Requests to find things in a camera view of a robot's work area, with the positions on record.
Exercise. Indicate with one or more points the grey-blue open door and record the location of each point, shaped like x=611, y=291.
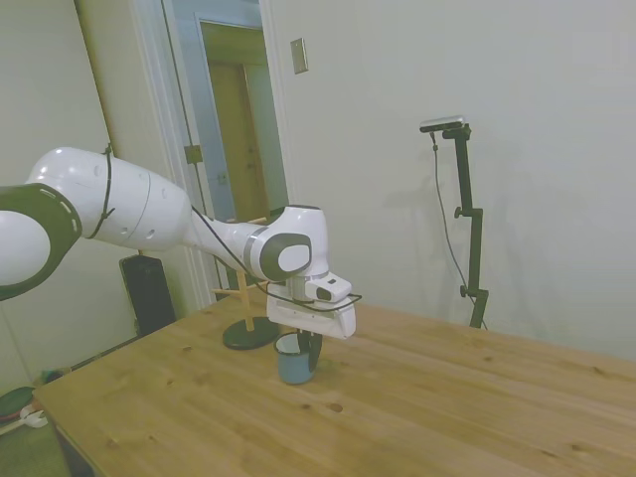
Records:
x=191, y=99

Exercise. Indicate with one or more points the wooden hallway door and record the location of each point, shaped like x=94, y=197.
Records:
x=233, y=149

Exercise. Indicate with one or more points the metal door lever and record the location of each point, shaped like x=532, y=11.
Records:
x=221, y=178

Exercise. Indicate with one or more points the white floor item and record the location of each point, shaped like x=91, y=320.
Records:
x=35, y=420

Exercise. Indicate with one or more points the white closet door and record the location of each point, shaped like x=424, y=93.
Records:
x=49, y=74

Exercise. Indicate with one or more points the black camera stand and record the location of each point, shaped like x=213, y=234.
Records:
x=475, y=248

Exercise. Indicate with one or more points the dark floor rod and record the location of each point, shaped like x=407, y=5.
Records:
x=99, y=355

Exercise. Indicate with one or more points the blue enamel mug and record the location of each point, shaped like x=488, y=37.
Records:
x=293, y=370

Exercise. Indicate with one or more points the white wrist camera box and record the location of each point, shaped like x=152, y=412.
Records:
x=330, y=289

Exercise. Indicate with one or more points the green floor item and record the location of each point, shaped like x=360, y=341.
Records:
x=15, y=400

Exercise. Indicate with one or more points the small colourful floor item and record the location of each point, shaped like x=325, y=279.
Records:
x=52, y=376

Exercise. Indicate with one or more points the grey exterior camera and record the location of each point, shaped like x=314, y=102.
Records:
x=444, y=123

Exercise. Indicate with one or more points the wooden mug tree black base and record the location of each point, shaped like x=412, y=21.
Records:
x=246, y=339

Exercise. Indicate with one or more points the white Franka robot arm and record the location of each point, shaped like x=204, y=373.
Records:
x=139, y=208

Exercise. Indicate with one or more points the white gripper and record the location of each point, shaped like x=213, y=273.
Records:
x=318, y=320

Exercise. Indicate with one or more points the black speaker box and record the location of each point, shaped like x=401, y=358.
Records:
x=148, y=298

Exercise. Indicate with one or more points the metal wall switch plate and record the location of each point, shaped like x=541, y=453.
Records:
x=299, y=55

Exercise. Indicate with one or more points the white door frame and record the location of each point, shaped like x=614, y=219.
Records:
x=149, y=99

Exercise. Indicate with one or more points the brass door hinge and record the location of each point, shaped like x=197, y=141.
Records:
x=193, y=154

